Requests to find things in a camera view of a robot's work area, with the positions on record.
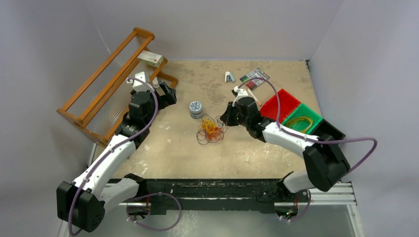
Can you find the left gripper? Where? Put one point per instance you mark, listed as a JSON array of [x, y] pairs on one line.
[[168, 98]]

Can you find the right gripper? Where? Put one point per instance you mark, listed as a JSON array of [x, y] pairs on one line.
[[227, 118]]

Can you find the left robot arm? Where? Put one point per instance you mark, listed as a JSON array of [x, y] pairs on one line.
[[83, 203]]

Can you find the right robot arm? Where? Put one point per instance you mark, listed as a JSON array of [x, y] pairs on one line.
[[325, 163]]

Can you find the white stapler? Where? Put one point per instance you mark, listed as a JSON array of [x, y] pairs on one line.
[[155, 82]]

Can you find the white red marker pen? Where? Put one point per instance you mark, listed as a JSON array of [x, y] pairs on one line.
[[250, 93]]

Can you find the blue white round tin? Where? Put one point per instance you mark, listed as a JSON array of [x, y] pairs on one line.
[[196, 110]]

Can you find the white red box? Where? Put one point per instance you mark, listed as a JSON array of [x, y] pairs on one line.
[[150, 58]]

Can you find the small blue stapler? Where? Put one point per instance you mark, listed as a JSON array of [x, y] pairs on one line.
[[228, 77]]

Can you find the red plastic bin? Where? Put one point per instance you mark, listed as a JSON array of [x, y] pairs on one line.
[[288, 104]]

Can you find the green plastic bin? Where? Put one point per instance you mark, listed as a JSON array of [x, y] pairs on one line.
[[302, 119]]

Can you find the wooden rack shelf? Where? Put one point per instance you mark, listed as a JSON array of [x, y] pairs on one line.
[[98, 106]]

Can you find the black plastic bin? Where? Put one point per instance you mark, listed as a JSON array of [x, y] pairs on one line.
[[325, 128]]

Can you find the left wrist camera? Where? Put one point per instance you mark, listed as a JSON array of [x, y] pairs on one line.
[[141, 81]]

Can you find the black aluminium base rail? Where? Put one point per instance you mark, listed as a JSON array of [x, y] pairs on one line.
[[262, 195]]

